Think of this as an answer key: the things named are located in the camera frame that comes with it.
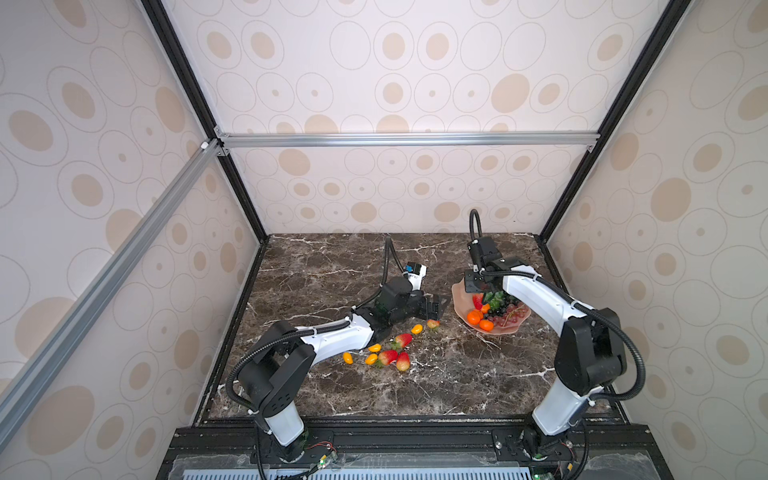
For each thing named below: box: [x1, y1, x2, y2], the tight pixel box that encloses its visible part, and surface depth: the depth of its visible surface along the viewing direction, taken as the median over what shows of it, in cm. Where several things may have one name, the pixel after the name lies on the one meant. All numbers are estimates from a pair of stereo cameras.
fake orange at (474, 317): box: [466, 309, 483, 325], surface depth 93 cm
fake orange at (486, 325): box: [479, 319, 495, 332], surface depth 92 cm
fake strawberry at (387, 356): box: [378, 350, 399, 365], surface depth 89 cm
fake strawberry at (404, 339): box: [395, 333, 413, 348], surface depth 92 cm
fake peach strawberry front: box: [396, 351, 410, 371], surface depth 88 cm
